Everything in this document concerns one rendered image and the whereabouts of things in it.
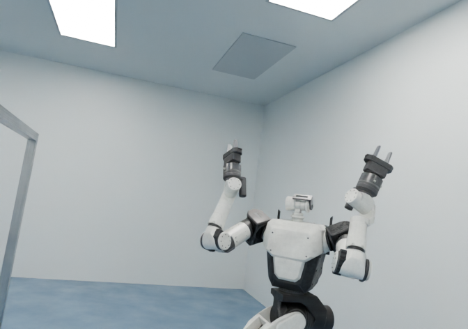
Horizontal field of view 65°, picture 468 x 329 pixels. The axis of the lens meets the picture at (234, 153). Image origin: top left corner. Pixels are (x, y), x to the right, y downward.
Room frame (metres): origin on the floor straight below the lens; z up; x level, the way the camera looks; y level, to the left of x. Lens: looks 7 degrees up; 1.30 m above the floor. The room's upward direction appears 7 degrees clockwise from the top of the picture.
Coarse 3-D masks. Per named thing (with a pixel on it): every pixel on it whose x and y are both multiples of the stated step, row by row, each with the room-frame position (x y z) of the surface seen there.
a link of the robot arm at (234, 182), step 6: (228, 174) 1.75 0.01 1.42; (234, 174) 1.75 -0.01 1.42; (240, 174) 1.78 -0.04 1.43; (228, 180) 1.71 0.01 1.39; (234, 180) 1.71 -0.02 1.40; (240, 180) 1.78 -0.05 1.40; (246, 180) 1.79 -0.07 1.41; (228, 186) 1.70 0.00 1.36; (234, 186) 1.70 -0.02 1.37; (240, 186) 1.71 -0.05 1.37; (246, 186) 1.78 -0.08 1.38; (228, 192) 1.74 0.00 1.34; (234, 192) 1.72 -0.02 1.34; (240, 192) 1.75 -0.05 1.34; (246, 192) 1.76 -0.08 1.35
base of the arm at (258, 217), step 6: (252, 210) 1.85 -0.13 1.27; (258, 210) 1.86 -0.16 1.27; (252, 216) 1.81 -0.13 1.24; (258, 216) 1.82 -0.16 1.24; (264, 216) 1.83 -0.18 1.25; (252, 222) 1.80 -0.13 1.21; (258, 222) 1.78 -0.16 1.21; (264, 222) 1.79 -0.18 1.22; (252, 228) 1.81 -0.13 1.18; (258, 228) 1.79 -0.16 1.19; (252, 234) 1.82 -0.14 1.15; (258, 234) 1.81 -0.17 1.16; (246, 240) 1.87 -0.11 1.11; (252, 240) 1.83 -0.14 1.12; (258, 240) 1.85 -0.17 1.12
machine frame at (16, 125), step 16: (0, 112) 1.80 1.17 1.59; (16, 128) 2.18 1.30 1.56; (32, 144) 2.77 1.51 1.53; (32, 160) 2.78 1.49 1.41; (16, 208) 2.76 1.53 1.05; (16, 224) 2.77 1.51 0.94; (16, 240) 2.78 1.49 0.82; (0, 288) 2.76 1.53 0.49; (0, 304) 2.77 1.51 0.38; (0, 320) 2.78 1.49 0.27
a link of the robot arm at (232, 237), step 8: (240, 224) 1.77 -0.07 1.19; (224, 232) 1.63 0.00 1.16; (232, 232) 1.71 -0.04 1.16; (240, 232) 1.73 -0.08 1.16; (248, 232) 1.76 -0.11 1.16; (200, 240) 1.68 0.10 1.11; (224, 240) 1.62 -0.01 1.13; (232, 240) 1.66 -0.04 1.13; (240, 240) 1.73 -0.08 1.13; (224, 248) 1.62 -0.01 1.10; (232, 248) 1.66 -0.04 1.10
